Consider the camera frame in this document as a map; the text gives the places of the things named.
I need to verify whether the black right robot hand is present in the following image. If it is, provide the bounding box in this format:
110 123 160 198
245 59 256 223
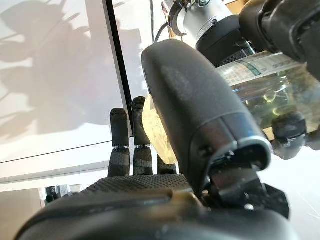
12 39 301 240

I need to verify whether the yellow drink bottle white cap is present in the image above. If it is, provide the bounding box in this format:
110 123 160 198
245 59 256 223
141 51 320 165

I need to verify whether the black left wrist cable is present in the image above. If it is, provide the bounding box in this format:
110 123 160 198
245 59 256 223
149 0 176 44

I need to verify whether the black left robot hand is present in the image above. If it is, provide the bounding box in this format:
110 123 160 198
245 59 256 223
194 0 320 161

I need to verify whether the tall white partition panel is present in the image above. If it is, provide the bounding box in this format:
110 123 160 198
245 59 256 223
0 142 114 186

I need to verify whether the white counter cabinet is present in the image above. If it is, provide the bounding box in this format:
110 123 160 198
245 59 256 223
0 0 176 164

